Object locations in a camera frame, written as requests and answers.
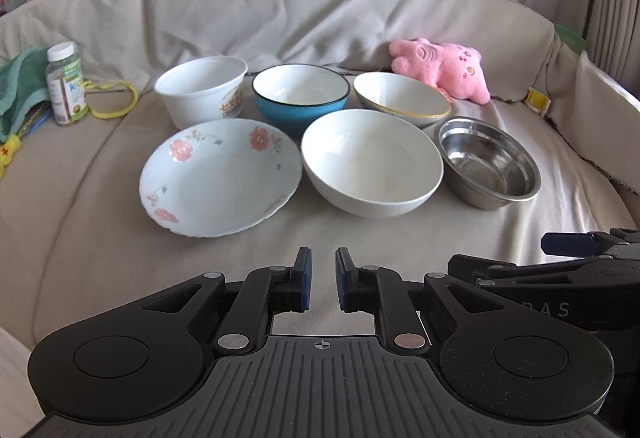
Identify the pink plush toy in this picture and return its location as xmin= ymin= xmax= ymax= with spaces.
xmin=388 ymin=38 xmax=491 ymax=106

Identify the white paper noodle bowl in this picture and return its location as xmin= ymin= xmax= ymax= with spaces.
xmin=154 ymin=56 xmax=248 ymax=131

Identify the stainless steel bowl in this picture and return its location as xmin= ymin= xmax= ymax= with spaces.
xmin=435 ymin=117 xmax=541 ymax=211

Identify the yellow cord loop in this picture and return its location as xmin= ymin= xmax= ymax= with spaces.
xmin=81 ymin=78 xmax=140 ymax=120

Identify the kids vitamin bottle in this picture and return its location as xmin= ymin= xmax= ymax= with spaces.
xmin=46 ymin=42 xmax=88 ymax=126

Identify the blue enamel bowl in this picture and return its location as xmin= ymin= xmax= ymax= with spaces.
xmin=252 ymin=64 xmax=350 ymax=137

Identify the large white ceramic bowl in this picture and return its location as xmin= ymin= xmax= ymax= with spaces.
xmin=300 ymin=109 xmax=444 ymax=218

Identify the white bowl yellow rim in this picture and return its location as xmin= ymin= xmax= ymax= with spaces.
xmin=352 ymin=72 xmax=451 ymax=128

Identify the beige sofa cover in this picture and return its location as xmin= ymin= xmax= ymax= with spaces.
xmin=1 ymin=0 xmax=639 ymax=351

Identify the green towel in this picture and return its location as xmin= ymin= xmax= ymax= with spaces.
xmin=0 ymin=48 xmax=50 ymax=143

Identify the white floral plate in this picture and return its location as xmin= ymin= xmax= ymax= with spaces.
xmin=139 ymin=119 xmax=303 ymax=238

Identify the yellow white small box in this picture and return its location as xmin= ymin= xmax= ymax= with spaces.
xmin=525 ymin=87 xmax=551 ymax=115

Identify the yellow toy charm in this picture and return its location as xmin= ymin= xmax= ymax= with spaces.
xmin=0 ymin=135 xmax=22 ymax=177

